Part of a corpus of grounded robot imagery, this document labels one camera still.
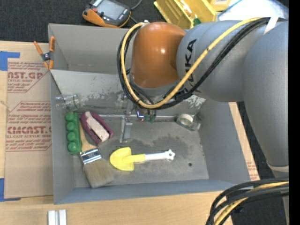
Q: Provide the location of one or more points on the brown cardboard board red print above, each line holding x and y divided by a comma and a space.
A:
28, 167

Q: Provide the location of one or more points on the green studded toy block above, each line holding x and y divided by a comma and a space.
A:
73, 135

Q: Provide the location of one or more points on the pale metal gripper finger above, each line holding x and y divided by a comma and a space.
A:
126, 131
120, 104

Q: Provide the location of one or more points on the clear plastic bottle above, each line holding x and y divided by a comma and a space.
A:
69, 101

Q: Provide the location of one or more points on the purple scrubbing brush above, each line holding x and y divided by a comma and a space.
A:
97, 126

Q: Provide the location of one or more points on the wooden paintbrush with metal band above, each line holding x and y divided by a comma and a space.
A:
98, 170

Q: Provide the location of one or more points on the grey metal bin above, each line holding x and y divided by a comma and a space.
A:
152, 149

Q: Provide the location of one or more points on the yellow and white toy shovel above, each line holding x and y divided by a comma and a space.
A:
122, 159

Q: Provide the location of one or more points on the clear glass jar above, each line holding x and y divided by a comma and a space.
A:
186, 121

